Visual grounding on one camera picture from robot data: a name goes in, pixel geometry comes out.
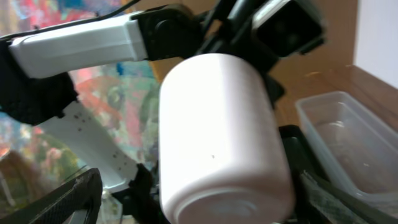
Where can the clear plastic bin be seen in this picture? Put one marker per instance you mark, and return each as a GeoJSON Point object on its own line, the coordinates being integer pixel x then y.
{"type": "Point", "coordinates": [357, 150]}

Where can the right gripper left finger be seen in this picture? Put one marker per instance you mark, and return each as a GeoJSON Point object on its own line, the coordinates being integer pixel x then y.
{"type": "Point", "coordinates": [77, 201]}

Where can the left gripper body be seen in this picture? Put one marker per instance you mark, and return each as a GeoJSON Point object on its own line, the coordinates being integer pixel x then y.
{"type": "Point", "coordinates": [235, 37]}

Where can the black plastic tray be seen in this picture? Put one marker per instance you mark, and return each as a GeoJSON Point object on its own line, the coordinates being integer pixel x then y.
{"type": "Point", "coordinates": [299, 154]}

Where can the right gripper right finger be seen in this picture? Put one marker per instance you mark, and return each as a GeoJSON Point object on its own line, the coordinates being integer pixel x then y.
{"type": "Point", "coordinates": [317, 201]}

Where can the white pink cup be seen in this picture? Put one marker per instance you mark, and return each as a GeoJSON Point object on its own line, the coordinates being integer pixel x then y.
{"type": "Point", "coordinates": [221, 157]}

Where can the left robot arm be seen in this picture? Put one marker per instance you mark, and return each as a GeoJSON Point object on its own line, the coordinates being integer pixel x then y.
{"type": "Point", "coordinates": [35, 65]}

